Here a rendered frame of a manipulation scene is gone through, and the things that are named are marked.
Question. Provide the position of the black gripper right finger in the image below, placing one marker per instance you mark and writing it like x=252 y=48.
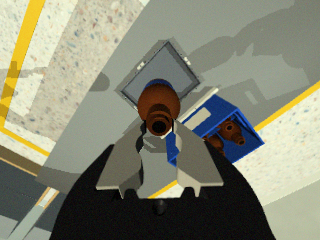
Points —
x=201 y=166

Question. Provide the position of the cream flat bar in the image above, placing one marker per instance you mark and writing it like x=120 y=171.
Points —
x=195 y=106

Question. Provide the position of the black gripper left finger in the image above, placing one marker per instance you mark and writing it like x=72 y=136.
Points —
x=117 y=168

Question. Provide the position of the dark blue crate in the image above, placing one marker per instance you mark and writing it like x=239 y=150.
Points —
x=208 y=116

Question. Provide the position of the grey square tray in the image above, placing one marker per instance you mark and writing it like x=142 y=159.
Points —
x=168 y=64

